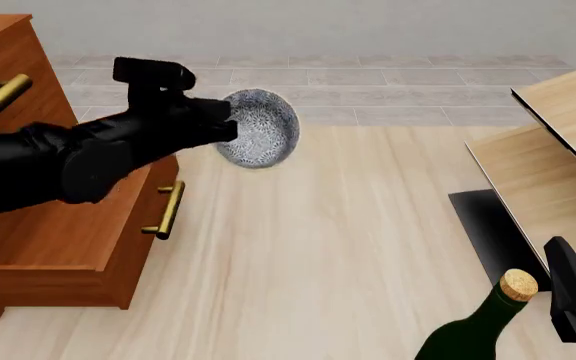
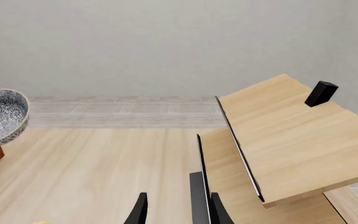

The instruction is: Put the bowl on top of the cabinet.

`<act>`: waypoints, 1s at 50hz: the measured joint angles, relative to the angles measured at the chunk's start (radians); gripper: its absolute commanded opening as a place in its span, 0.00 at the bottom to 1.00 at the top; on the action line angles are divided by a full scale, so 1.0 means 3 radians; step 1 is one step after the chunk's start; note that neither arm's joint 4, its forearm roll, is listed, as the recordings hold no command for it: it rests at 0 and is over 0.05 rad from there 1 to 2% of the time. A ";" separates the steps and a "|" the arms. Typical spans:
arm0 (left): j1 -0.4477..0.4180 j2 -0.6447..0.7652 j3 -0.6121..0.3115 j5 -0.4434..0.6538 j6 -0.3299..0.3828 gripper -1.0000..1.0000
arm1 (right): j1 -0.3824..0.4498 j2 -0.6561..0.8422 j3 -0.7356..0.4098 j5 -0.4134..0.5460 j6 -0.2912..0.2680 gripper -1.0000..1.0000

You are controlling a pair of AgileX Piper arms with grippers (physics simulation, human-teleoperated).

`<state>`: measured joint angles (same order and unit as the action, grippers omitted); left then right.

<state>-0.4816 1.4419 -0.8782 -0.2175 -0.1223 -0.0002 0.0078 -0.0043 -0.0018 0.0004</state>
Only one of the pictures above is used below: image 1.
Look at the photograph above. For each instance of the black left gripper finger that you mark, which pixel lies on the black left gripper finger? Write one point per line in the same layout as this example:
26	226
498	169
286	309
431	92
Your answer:
213	106
215	131

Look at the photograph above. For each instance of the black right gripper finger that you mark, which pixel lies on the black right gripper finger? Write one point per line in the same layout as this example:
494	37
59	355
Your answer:
575	270

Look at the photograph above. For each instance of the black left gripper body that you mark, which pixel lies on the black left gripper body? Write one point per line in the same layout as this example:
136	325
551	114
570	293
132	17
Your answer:
168	123

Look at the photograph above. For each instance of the patterned black and white bowl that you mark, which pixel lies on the patterned black and white bowl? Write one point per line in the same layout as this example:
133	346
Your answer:
265	129

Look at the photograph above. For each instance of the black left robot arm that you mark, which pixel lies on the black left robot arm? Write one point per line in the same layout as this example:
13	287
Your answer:
28	168

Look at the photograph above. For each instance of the wooden cabinet drawer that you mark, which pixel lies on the wooden cabinet drawer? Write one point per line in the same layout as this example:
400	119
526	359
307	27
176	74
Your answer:
43	101
53	240

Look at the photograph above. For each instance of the wooden cabinet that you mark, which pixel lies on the wooden cabinet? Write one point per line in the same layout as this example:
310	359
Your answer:
28	285

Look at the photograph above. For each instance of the pale wooden rack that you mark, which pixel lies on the pale wooden rack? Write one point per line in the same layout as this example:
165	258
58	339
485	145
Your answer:
543	168

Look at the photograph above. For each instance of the dark green corked wine bottle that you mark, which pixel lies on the dark green corked wine bottle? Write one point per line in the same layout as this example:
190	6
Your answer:
473	326

